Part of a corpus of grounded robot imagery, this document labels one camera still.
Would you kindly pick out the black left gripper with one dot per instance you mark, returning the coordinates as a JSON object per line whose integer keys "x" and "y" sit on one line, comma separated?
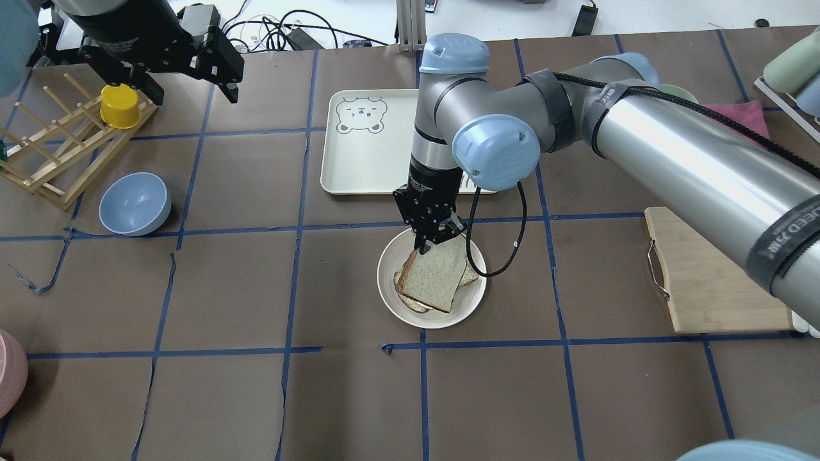
{"x": 125, "y": 29}

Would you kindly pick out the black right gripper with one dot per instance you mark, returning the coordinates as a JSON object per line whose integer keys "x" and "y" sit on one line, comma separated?
{"x": 433, "y": 180}

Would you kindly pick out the white bread slice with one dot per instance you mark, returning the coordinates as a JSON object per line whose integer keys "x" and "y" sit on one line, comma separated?
{"x": 451, "y": 251}

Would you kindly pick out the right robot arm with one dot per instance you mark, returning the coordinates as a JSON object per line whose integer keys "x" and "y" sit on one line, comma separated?
{"x": 755, "y": 202}

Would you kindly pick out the bread slice on plate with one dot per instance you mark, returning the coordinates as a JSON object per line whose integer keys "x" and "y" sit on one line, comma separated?
{"x": 471, "y": 275}

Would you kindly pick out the white round plate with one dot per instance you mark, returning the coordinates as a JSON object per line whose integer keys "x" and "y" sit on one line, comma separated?
{"x": 466, "y": 299}

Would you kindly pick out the yellow mug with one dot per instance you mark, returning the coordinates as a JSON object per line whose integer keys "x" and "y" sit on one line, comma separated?
{"x": 120, "y": 106}

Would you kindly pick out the cream bear tray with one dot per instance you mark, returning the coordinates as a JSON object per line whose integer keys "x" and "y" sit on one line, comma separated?
{"x": 368, "y": 141}

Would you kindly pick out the blue bowl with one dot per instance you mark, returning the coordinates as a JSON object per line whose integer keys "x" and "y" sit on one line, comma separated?
{"x": 137, "y": 204}

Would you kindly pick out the wooden dish rack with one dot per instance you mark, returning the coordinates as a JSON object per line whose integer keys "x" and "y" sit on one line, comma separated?
{"x": 60, "y": 161}

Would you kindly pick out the small power brick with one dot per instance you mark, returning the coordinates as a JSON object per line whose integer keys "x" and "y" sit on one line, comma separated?
{"x": 585, "y": 21}

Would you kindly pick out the light green bowl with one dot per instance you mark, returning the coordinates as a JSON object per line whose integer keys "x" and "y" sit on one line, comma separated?
{"x": 678, "y": 94}

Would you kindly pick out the wooden cutting board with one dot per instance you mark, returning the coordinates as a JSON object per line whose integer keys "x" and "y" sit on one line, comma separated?
{"x": 704, "y": 290}

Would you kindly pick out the pink bowl with ice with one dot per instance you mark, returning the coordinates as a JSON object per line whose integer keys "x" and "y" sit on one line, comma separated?
{"x": 14, "y": 372}

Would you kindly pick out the pink cloth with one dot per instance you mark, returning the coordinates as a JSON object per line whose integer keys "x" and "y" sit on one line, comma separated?
{"x": 749, "y": 114}

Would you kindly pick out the blue cup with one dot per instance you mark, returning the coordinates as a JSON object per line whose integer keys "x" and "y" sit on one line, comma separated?
{"x": 808, "y": 100}

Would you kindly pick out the green cup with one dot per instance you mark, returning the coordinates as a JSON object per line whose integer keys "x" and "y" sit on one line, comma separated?
{"x": 795, "y": 67}

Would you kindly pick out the aluminium frame post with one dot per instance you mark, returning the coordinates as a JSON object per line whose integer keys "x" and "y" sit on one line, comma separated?
{"x": 411, "y": 26}

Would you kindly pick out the white wire cup rack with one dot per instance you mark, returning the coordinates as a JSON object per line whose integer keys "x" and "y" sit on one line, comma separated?
{"x": 788, "y": 105}

